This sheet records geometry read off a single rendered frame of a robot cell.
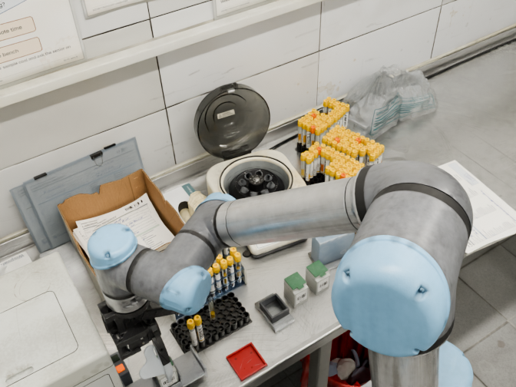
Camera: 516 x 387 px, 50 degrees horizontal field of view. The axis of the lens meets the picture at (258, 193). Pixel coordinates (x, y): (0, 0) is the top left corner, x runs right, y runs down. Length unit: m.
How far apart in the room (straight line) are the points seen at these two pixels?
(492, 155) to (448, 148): 0.13
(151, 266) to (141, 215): 0.69
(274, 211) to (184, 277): 0.16
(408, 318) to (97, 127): 1.09
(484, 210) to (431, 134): 0.36
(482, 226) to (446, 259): 1.03
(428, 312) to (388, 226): 0.09
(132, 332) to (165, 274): 0.22
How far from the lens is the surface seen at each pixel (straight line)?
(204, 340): 1.31
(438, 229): 0.60
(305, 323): 1.36
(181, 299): 0.83
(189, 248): 0.87
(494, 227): 1.63
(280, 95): 1.76
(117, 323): 1.01
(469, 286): 2.64
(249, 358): 1.31
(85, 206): 1.55
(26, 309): 1.11
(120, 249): 0.87
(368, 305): 0.58
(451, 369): 0.99
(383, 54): 1.99
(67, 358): 1.03
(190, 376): 1.26
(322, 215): 0.75
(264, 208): 0.81
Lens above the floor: 2.01
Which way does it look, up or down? 44 degrees down
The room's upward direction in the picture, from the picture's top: 3 degrees counter-clockwise
